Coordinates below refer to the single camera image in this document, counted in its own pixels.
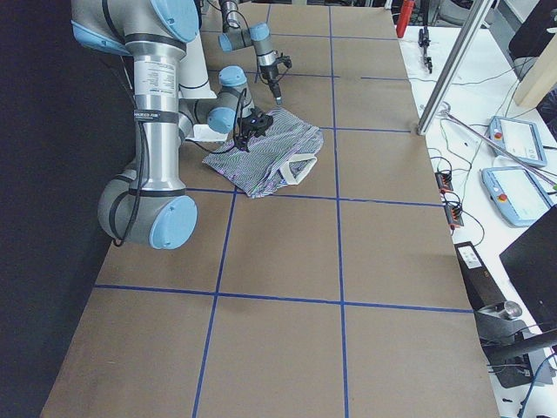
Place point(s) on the blue white striped polo shirt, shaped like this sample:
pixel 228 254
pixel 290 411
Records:
pixel 283 156

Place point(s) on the black rectangular box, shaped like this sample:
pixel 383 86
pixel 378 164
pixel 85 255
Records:
pixel 481 289

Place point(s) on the black monitor stand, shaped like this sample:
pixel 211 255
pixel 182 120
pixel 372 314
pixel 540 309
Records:
pixel 514 351

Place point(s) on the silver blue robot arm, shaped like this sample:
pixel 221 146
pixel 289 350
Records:
pixel 238 34
pixel 172 98

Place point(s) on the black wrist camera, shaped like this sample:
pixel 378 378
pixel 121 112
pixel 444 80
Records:
pixel 285 61

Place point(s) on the near blue teach pendant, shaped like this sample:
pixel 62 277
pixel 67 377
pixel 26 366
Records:
pixel 517 194

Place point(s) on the black orange terminal block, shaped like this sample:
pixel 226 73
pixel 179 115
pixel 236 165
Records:
pixel 452 203

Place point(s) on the black tripod stick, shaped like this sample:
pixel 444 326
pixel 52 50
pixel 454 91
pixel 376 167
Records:
pixel 424 39

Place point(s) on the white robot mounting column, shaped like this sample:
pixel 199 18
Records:
pixel 194 95

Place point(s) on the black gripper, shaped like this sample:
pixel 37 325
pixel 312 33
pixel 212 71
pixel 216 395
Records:
pixel 271 77
pixel 243 138

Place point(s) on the aluminium frame post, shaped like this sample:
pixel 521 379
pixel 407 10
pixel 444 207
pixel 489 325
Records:
pixel 467 33

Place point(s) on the red cylinder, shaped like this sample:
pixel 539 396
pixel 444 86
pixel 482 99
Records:
pixel 405 13

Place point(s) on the far blue teach pendant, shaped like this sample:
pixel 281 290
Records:
pixel 520 138

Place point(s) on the blue teach pendant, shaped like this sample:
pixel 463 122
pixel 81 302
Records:
pixel 517 194
pixel 520 138

